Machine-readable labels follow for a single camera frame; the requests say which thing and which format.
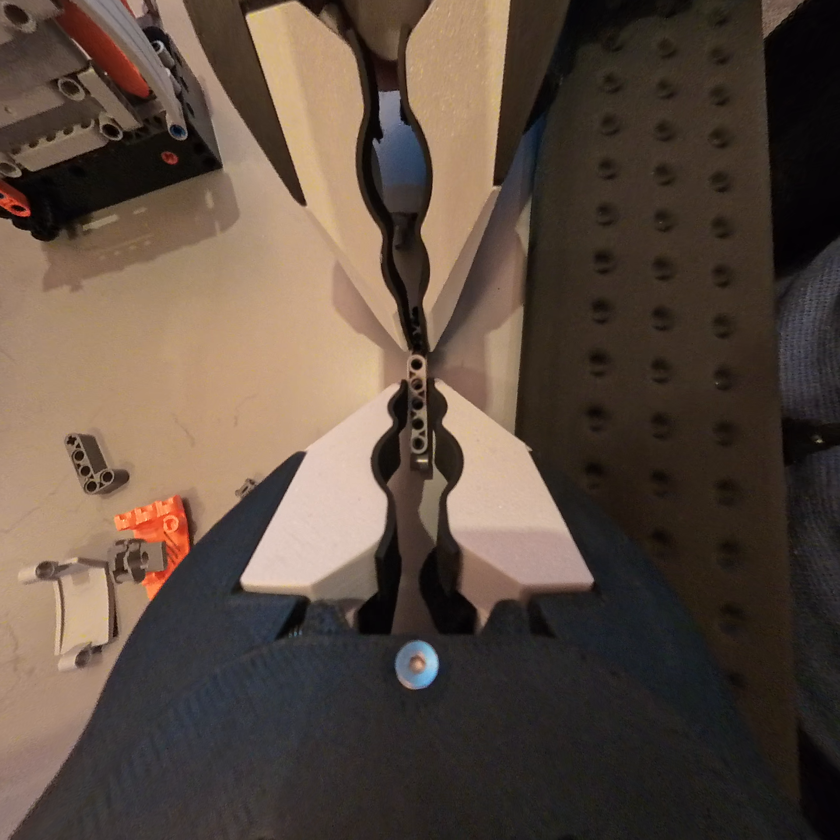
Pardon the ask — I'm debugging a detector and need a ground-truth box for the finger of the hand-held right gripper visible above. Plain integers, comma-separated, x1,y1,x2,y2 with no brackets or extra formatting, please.
246,3,413,350
402,3,511,354

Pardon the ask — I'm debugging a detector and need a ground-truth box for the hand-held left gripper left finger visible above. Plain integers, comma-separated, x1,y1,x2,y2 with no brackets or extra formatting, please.
240,381,413,601

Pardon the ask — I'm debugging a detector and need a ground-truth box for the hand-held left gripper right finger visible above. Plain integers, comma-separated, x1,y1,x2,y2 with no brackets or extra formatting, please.
427,379,595,601

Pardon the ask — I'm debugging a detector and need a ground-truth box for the long light grey holed beam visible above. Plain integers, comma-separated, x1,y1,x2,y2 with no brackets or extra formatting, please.
405,305,433,455

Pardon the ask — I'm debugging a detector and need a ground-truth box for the grey and black toy vehicle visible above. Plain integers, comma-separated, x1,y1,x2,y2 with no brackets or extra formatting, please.
0,0,224,243

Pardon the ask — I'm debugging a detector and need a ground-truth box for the orange curved panel piece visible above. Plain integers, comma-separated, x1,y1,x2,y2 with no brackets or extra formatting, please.
113,495,193,601

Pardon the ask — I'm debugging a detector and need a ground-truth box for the dark grey connector block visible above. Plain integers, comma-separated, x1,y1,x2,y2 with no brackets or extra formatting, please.
108,537,169,585

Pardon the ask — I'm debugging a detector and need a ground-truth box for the dark grey bent beam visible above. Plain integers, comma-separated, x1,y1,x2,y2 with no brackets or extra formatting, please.
64,432,131,496

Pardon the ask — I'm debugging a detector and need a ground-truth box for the light grey curved panel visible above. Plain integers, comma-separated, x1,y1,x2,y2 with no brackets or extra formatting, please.
17,556,120,673

